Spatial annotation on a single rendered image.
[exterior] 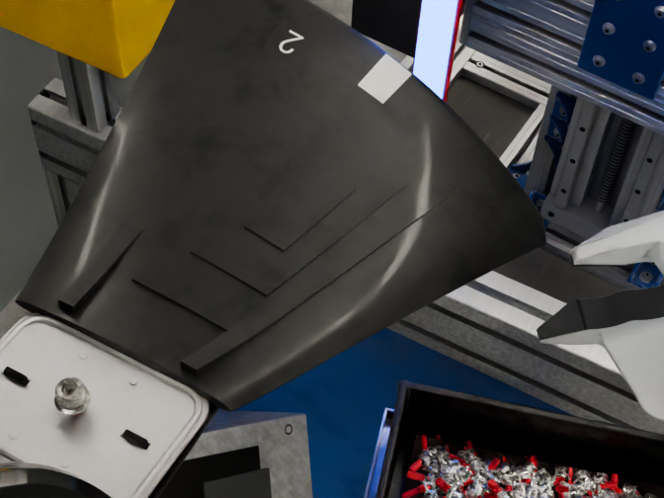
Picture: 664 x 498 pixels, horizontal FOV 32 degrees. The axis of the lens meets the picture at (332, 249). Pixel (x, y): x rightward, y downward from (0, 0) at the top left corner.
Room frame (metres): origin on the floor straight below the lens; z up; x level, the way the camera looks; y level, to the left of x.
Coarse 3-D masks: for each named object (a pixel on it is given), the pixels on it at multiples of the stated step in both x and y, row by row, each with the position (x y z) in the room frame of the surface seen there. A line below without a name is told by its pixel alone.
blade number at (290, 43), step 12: (288, 24) 0.44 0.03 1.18; (276, 36) 0.44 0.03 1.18; (288, 36) 0.44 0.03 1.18; (300, 36) 0.44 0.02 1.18; (312, 36) 0.44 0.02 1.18; (264, 48) 0.42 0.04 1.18; (276, 48) 0.43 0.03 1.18; (288, 48) 0.43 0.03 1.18; (300, 48) 0.43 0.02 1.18; (288, 60) 0.42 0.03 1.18; (300, 60) 0.42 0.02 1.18
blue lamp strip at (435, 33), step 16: (432, 0) 0.53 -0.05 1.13; (448, 0) 0.52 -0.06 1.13; (432, 16) 0.53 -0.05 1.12; (448, 16) 0.52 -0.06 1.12; (432, 32) 0.53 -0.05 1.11; (448, 32) 0.52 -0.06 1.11; (416, 48) 0.53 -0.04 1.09; (432, 48) 0.53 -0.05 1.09; (448, 48) 0.52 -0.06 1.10; (416, 64) 0.53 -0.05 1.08; (432, 64) 0.52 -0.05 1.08; (432, 80) 0.52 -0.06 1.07
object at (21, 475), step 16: (0, 464) 0.16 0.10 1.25; (16, 464) 0.16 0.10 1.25; (32, 464) 0.16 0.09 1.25; (0, 480) 0.15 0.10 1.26; (16, 480) 0.15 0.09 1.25; (32, 480) 0.16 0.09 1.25; (48, 480) 0.16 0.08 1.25; (64, 480) 0.16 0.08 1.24; (80, 480) 0.16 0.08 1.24; (0, 496) 0.15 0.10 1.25; (16, 496) 0.15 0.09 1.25; (32, 496) 0.15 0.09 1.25; (48, 496) 0.15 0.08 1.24; (64, 496) 0.16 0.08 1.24; (80, 496) 0.16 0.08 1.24; (96, 496) 0.16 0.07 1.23
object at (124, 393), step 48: (48, 336) 0.25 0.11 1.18; (0, 384) 0.22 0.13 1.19; (48, 384) 0.23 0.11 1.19; (96, 384) 0.23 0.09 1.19; (144, 384) 0.23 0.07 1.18; (0, 432) 0.20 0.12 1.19; (48, 432) 0.20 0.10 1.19; (96, 432) 0.21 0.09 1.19; (144, 432) 0.21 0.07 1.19; (192, 432) 0.21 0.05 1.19; (96, 480) 0.19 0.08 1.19; (144, 480) 0.19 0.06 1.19
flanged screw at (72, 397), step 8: (72, 376) 0.22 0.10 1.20; (56, 384) 0.22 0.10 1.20; (64, 384) 0.22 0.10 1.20; (72, 384) 0.22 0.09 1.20; (80, 384) 0.22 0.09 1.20; (56, 392) 0.21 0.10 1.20; (64, 392) 0.22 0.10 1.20; (72, 392) 0.22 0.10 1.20; (80, 392) 0.21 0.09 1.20; (88, 392) 0.22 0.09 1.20; (56, 400) 0.21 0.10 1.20; (64, 400) 0.21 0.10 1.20; (72, 400) 0.21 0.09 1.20; (80, 400) 0.21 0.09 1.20; (88, 400) 0.22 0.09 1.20; (64, 408) 0.21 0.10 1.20; (72, 408) 0.21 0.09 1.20; (80, 408) 0.21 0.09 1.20
